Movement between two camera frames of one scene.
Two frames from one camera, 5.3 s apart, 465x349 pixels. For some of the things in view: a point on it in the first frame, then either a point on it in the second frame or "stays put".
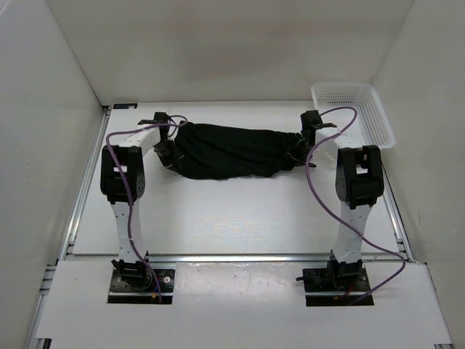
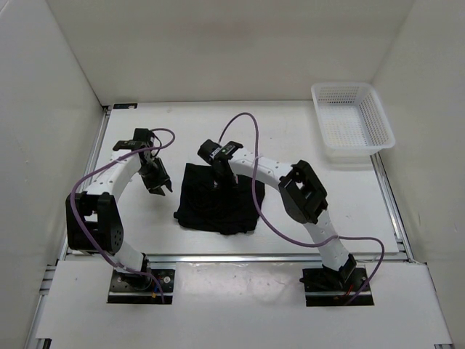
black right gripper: x=293 y=153 to x=232 y=183
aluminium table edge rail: x=237 y=259 stays put
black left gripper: x=176 y=157 to x=153 y=186
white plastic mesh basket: x=358 y=113 stays put
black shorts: x=219 y=152 to x=204 y=204
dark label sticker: x=124 y=105 stays put
